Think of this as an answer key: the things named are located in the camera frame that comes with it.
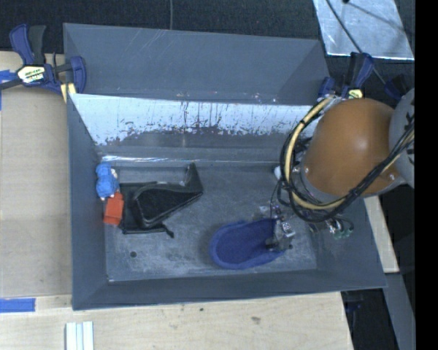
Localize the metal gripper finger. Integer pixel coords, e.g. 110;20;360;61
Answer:
265;227;283;251
281;219;297;251

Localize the red-orange block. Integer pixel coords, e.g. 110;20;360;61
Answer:
102;191;126;227

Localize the grey metal bin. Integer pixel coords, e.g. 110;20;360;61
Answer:
62;23;388;311

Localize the blue toy figure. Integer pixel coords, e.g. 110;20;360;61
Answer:
96;162;120;201

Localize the pale wood board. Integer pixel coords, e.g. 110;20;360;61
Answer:
0;85;74;299

